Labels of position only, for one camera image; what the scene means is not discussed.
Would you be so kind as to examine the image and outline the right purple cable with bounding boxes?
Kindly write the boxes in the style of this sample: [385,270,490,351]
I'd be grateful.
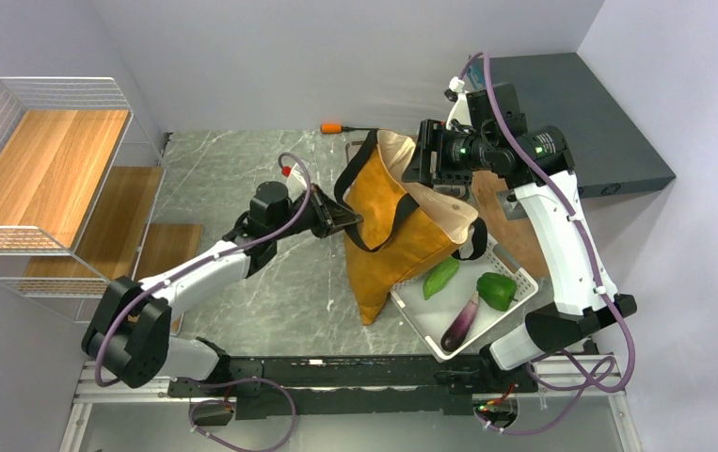
[452,51,637,437]

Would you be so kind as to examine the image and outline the white plastic basket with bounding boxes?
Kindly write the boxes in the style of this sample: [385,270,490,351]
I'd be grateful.
[390,235,539,363]

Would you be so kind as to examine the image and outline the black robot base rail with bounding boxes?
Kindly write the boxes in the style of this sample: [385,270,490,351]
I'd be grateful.
[74,355,625,431]

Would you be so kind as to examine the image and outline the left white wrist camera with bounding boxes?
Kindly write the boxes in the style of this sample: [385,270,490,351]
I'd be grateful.
[280,163,309,199]

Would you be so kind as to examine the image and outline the dark network switch box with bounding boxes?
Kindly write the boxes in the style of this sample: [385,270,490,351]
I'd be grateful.
[490,53,676,198]

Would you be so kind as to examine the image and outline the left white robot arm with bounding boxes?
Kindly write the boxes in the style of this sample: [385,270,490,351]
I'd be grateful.
[81,182,361,396]

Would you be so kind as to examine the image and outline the purple eggplant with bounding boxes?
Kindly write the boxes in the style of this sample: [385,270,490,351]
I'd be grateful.
[439,291,480,353]

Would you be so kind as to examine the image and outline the green bitter gourd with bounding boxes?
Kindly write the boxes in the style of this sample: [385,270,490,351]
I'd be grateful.
[422,257,460,299]

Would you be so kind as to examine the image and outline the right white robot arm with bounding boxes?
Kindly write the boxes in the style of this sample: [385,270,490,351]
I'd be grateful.
[402,78,636,391]

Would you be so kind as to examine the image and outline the tan grocery bag black straps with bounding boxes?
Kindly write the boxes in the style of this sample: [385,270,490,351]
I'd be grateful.
[333,128,489,327]

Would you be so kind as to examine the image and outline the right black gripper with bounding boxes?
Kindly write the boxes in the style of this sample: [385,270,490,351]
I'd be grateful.
[401,118,495,186]

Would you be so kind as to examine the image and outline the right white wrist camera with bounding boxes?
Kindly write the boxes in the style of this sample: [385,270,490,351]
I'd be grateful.
[445,76,471,130]

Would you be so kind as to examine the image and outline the green bell pepper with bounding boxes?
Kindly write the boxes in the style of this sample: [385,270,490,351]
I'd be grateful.
[476,272,518,312]

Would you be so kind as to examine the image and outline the orange handled screwdriver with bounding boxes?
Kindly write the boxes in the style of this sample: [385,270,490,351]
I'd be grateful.
[319,123,373,135]

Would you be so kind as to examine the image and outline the metal bracket stand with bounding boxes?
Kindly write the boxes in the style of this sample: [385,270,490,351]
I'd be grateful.
[496,190,528,221]

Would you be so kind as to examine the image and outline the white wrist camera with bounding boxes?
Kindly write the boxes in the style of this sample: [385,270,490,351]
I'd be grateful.
[280,163,309,199]
[445,76,471,130]

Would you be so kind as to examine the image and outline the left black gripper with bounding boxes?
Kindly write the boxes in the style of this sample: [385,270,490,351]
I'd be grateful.
[271,184,362,241]

